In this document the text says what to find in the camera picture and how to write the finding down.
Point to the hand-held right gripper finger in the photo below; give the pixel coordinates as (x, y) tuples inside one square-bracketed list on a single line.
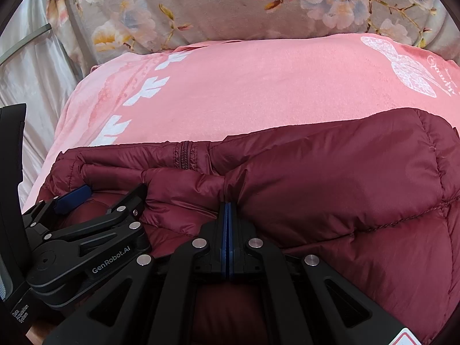
[(230, 237), (224, 237)]

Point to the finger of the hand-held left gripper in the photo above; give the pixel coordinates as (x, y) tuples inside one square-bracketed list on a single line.
[(73, 197), (122, 201)]

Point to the maroon puffer jacket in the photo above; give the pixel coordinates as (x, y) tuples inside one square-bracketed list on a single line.
[(341, 172)]

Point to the white satin curtain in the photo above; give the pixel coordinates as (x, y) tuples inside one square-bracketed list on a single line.
[(36, 79)]

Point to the pink printed blanket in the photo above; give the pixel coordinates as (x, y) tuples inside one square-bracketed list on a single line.
[(251, 90)]

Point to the grey floral blanket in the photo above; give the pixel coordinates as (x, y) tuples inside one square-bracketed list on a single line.
[(215, 7)]

